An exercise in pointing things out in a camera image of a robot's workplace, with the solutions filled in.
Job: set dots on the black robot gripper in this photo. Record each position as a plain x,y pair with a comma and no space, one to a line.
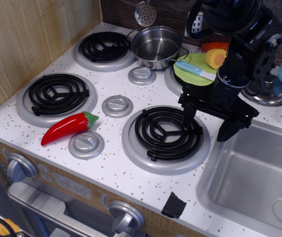
221,98

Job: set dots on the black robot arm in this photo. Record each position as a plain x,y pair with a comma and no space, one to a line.
255,35

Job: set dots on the small steel pan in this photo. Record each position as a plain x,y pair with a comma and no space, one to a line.
157,47

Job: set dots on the red toy chili pepper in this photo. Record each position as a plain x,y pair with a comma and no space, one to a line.
73,124

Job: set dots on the green round plate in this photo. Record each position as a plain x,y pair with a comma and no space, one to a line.
198,60

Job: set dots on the front right black burner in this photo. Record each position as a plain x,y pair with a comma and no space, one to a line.
155,140

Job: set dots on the black burner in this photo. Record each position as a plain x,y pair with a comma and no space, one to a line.
104,52
155,140
50,98

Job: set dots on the yellow toy corn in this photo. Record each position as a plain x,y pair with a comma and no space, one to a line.
215,57

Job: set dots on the steel pot lid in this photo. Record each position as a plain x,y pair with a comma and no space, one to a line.
266,91

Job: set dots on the orange toy carrot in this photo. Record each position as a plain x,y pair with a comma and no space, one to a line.
215,45

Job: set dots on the steel sink basin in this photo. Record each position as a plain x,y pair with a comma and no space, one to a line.
242,180

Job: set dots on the grey knob back centre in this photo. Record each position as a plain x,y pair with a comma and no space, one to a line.
142,76

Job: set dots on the grey knob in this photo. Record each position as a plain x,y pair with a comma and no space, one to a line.
142,76
117,106
86,145

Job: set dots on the grey knob middle centre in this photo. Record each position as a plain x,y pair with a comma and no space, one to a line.
117,106

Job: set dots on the black tape patch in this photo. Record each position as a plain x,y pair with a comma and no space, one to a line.
173,207

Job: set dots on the hanging steel strainer spoon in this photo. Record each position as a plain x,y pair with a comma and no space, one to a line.
145,13

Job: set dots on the back left black burner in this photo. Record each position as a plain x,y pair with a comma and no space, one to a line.
104,52

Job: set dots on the grey knob front centre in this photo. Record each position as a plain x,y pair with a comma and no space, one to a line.
86,145

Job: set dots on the grey oven dial right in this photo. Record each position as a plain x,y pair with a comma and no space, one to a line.
125,216

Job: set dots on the grey oven dial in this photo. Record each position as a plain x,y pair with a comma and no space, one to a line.
125,216
19,168

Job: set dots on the oven clock display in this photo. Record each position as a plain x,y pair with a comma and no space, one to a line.
72,186

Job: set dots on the front left black burner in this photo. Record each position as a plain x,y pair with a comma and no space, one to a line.
50,98

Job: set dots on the grey oven dial left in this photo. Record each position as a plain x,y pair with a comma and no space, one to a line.
19,168

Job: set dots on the blue handled toy knife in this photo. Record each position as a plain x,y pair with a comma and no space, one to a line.
195,70

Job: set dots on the silver oven door handle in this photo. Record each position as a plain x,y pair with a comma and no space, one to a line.
39,202

